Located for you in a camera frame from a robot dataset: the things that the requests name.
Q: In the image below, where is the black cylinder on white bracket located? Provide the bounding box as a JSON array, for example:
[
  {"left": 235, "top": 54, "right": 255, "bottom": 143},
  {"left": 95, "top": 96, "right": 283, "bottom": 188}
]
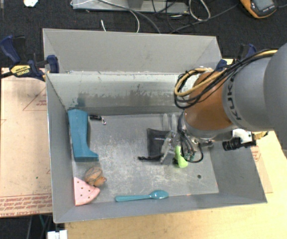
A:
[{"left": 222, "top": 128, "right": 257, "bottom": 152}]

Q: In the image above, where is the teal plastic spoon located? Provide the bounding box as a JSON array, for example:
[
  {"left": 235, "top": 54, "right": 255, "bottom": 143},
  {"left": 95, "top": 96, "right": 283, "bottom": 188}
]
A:
[{"left": 114, "top": 189, "right": 170, "bottom": 203}]

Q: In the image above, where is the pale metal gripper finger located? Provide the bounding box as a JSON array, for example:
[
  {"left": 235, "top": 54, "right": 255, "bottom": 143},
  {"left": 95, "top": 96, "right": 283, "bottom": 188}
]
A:
[
  {"left": 171, "top": 112, "right": 179, "bottom": 134},
  {"left": 162, "top": 113, "right": 171, "bottom": 135}
]

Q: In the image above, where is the grey metal bin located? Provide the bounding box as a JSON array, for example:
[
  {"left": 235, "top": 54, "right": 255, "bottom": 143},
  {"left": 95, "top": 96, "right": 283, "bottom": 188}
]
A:
[{"left": 42, "top": 28, "right": 268, "bottom": 224}]

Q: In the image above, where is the lime green toy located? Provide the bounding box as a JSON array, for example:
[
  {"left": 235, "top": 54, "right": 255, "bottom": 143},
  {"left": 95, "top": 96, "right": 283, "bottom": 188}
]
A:
[{"left": 174, "top": 145, "right": 189, "bottom": 169}]

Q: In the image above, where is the brown cardboard board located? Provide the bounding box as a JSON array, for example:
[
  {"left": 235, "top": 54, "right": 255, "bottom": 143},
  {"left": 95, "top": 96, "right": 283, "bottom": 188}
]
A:
[{"left": 0, "top": 67, "right": 274, "bottom": 219}]

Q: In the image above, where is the pink dotted wedge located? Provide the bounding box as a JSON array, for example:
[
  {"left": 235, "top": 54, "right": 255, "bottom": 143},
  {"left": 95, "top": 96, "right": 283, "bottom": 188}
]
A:
[{"left": 73, "top": 176, "right": 101, "bottom": 207}]

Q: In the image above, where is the small black clip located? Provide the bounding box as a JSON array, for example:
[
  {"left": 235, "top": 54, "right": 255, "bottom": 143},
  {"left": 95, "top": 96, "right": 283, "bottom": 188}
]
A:
[{"left": 89, "top": 115, "right": 107, "bottom": 125}]

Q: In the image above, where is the blue toy boot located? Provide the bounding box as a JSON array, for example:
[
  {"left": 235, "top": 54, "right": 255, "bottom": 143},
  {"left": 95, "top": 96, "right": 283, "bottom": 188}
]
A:
[{"left": 67, "top": 109, "right": 100, "bottom": 162}]

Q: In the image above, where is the dark grey pouch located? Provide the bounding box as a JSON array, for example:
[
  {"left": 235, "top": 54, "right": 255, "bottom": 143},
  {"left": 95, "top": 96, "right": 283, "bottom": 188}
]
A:
[{"left": 137, "top": 128, "right": 171, "bottom": 162}]

